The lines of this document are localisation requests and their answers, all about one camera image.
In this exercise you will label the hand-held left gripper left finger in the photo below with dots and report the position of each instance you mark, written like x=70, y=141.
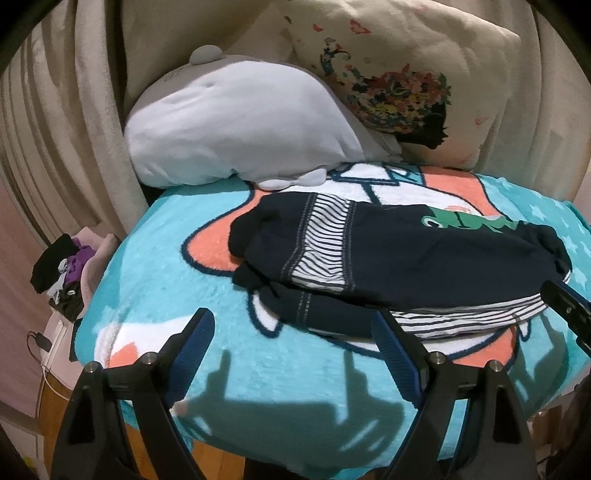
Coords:
x=194, y=346

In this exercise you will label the navy striped pants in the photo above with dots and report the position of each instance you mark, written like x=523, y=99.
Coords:
x=415, y=258

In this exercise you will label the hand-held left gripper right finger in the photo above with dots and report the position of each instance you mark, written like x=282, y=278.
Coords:
x=392, y=344

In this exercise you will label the beige plush cloth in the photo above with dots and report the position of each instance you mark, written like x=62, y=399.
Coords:
x=545, y=101

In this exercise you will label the pile of dark clothes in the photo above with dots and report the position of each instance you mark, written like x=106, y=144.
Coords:
x=57, y=267

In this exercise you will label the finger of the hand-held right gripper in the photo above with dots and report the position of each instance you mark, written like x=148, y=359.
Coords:
x=565, y=300

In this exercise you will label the white grey plush toy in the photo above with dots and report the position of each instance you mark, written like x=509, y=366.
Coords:
x=231, y=120

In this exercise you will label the black charger plug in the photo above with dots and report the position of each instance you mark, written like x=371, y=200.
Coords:
x=42, y=342

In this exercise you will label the printed turquoise fleece blanket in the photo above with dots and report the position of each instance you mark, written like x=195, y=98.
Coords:
x=184, y=286

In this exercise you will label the cream floral print pillow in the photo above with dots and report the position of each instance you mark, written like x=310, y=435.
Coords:
x=415, y=46

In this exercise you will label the beige curtain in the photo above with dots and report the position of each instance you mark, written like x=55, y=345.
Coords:
x=60, y=115

